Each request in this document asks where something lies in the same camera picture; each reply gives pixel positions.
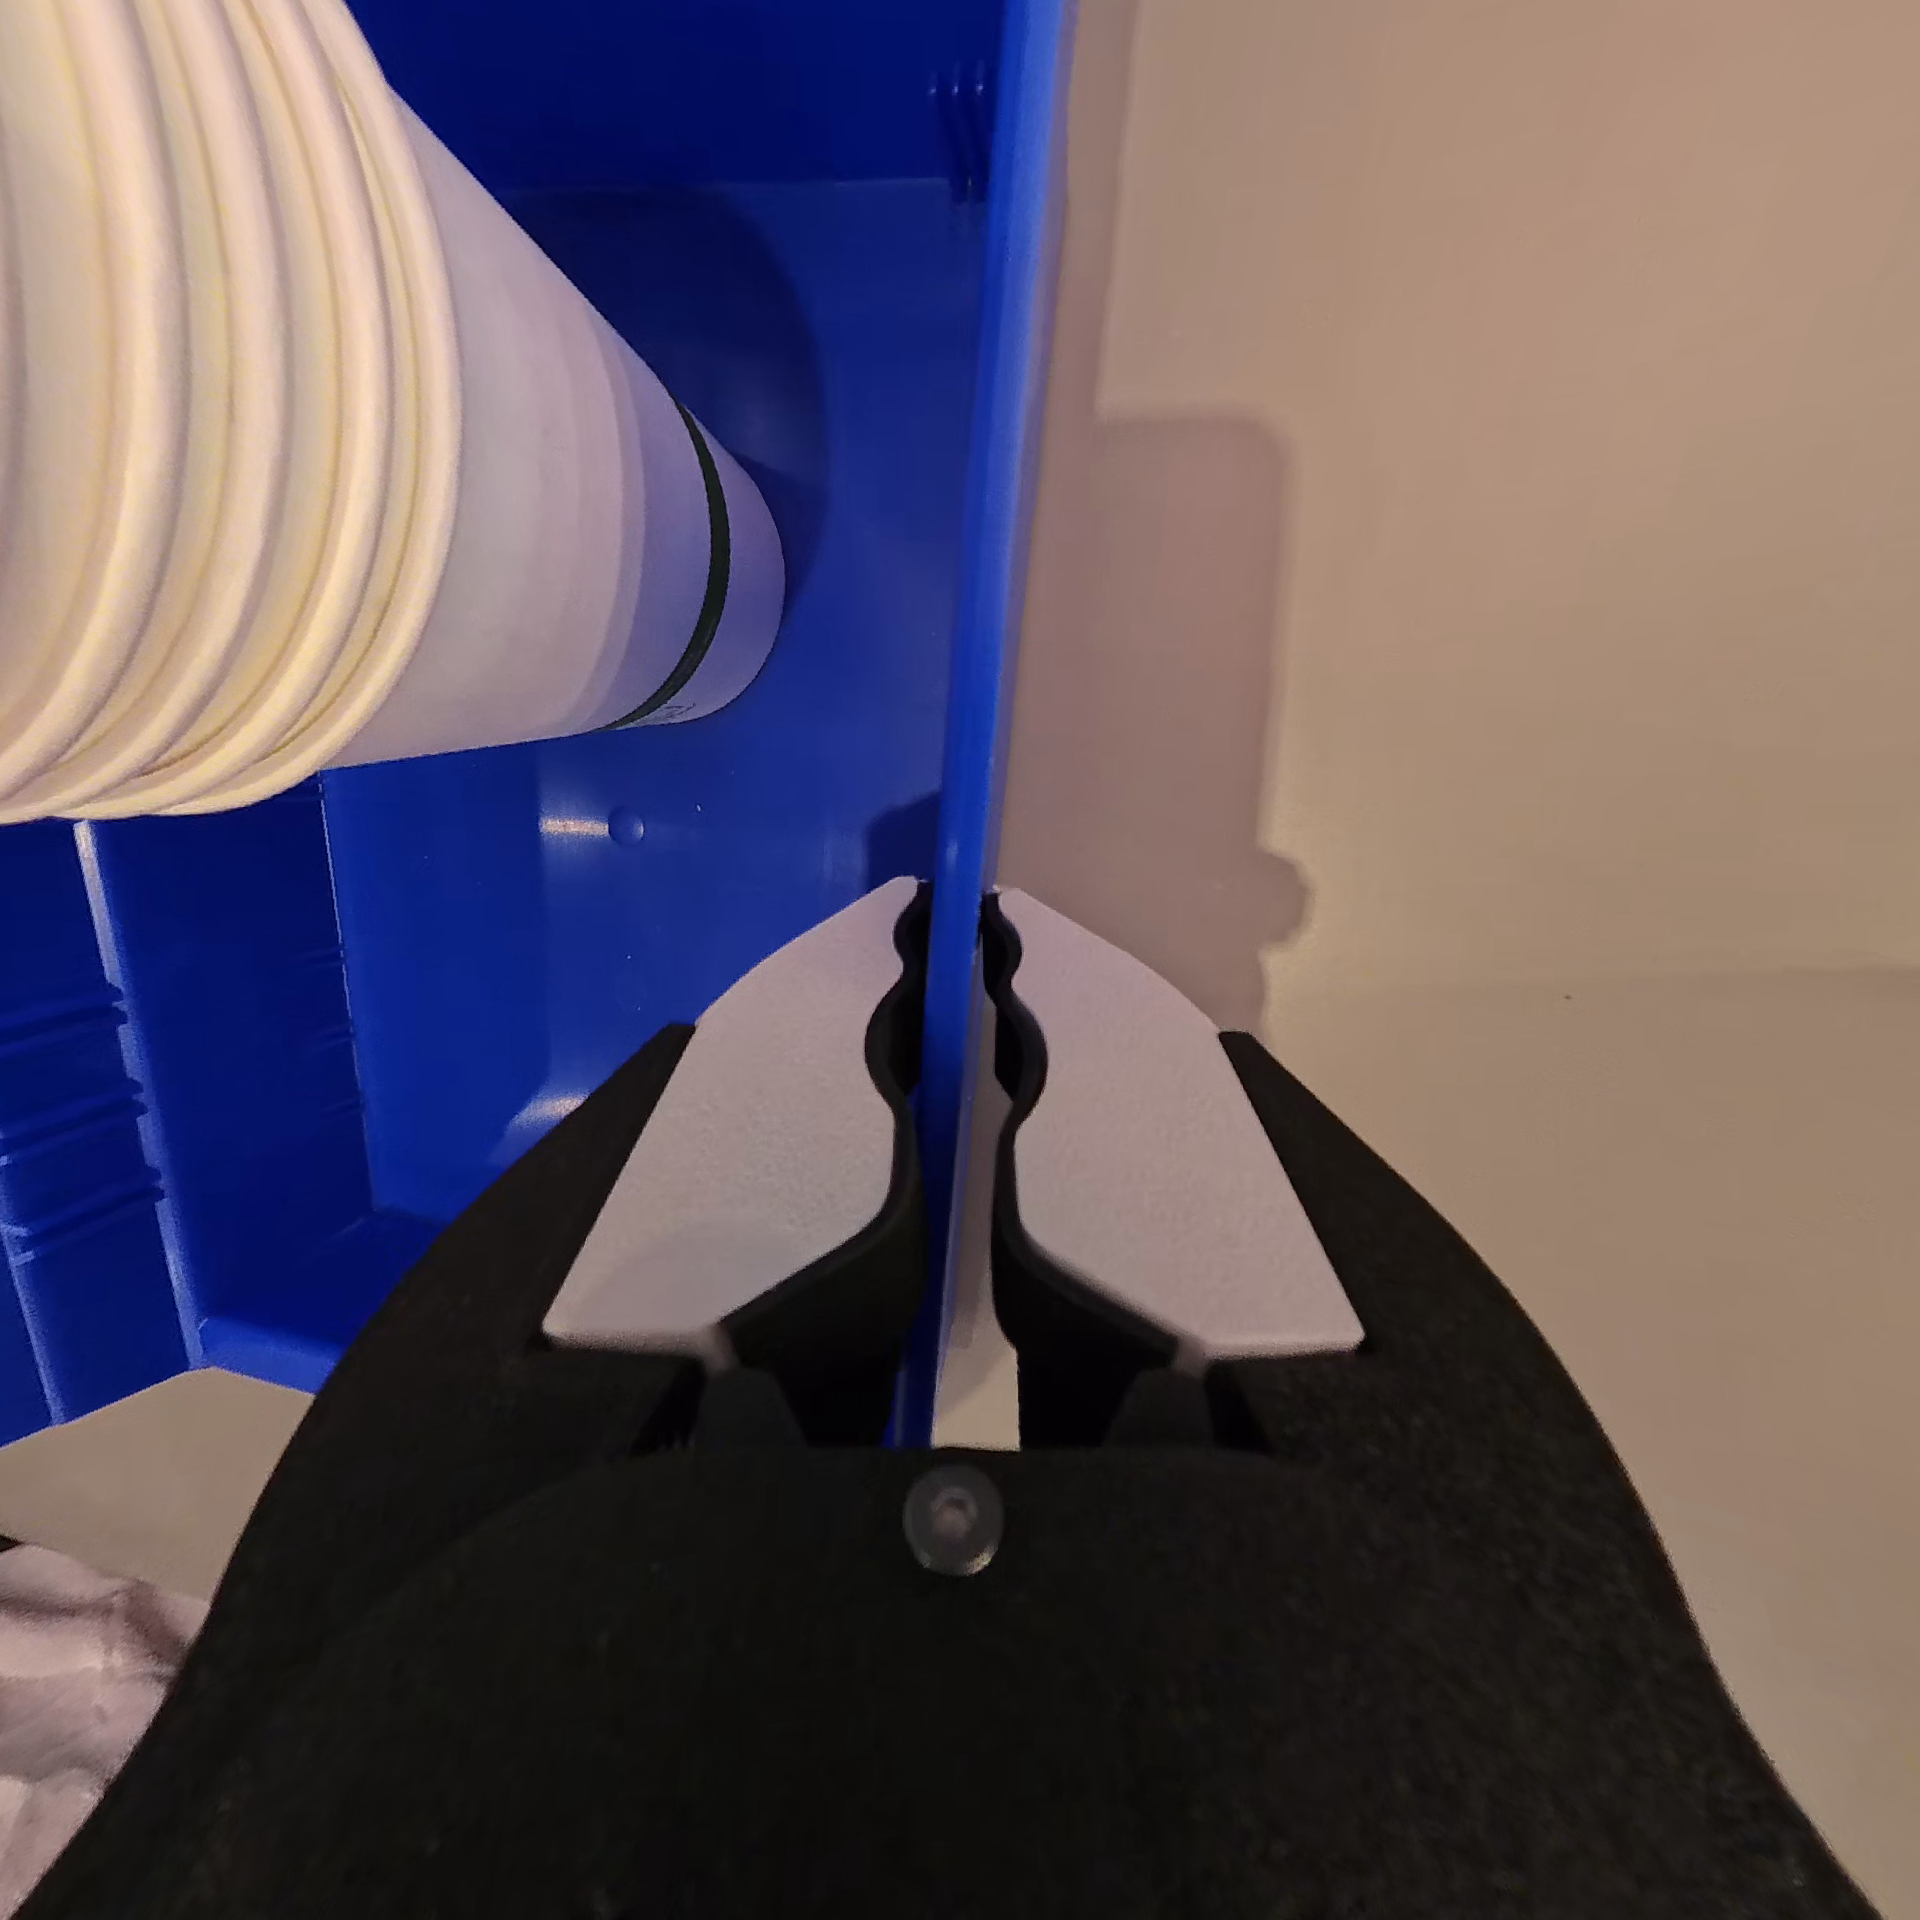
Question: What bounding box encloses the blue plastic bin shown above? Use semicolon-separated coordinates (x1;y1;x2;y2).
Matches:
0;0;1076;1455

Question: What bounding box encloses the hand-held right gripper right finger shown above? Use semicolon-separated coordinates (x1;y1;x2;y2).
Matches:
956;886;1357;1455

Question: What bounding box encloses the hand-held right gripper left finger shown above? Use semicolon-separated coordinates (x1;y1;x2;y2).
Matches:
546;877;970;1455

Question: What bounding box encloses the stack of nested white cups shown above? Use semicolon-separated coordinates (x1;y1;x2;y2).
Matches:
0;0;788;828

